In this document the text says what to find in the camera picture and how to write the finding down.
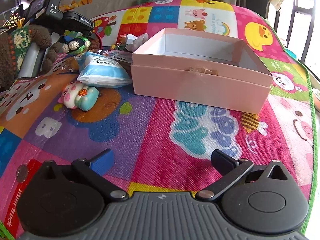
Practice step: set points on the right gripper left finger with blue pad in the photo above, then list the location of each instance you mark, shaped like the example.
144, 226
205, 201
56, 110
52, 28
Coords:
91, 173

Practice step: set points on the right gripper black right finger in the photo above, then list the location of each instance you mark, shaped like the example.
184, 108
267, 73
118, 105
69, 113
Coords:
231, 170

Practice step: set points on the green glitter ball toy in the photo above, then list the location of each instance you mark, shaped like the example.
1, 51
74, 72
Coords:
76, 46

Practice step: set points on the pink teal pig squishy toy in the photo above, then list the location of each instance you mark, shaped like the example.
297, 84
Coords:
78, 95

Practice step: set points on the blue white tissue pack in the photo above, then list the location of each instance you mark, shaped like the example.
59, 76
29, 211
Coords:
99, 71

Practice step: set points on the hand in brown knitted glove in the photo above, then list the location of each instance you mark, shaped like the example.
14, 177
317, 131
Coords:
14, 47

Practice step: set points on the colourful cartoon play mat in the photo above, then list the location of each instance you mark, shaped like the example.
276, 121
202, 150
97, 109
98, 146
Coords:
158, 144

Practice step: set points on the snack packet blue print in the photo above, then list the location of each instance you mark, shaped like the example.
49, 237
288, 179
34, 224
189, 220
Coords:
119, 55

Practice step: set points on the pink cardboard box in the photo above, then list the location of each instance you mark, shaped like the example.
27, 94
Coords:
203, 68

